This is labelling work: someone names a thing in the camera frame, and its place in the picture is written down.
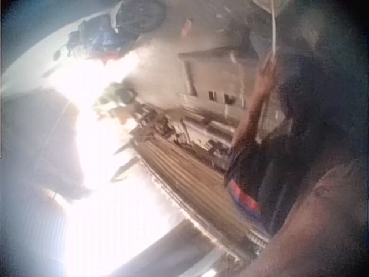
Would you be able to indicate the person's left hand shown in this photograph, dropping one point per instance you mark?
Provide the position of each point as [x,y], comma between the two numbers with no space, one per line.
[267,68]

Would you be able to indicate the wooden workbench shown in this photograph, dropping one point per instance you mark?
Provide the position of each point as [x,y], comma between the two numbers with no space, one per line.
[214,73]

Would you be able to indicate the heap of dark tools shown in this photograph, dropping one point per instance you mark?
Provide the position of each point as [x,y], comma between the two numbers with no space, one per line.
[164,128]

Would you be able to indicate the wooden slatted board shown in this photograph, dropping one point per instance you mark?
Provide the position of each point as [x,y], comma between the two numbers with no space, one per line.
[190,176]

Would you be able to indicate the green bundle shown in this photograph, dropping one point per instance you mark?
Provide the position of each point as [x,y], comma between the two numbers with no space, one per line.
[113,95]

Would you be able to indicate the blue motorcycle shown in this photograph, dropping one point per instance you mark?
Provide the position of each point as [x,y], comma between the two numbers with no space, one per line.
[101,36]

